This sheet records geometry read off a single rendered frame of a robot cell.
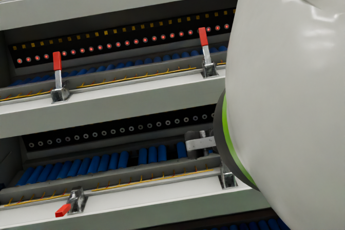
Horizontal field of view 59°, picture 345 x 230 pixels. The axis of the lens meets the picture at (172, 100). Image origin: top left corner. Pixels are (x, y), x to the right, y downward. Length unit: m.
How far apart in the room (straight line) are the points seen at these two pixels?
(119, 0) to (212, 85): 0.22
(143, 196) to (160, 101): 0.17
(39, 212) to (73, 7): 0.37
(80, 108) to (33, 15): 0.19
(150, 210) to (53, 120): 0.23
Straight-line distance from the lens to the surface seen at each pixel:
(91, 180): 0.61
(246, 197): 0.55
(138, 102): 0.53
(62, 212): 0.51
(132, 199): 0.56
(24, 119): 0.59
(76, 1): 0.59
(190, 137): 0.29
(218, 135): 0.19
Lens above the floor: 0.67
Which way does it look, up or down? 3 degrees up
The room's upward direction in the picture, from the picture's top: 9 degrees counter-clockwise
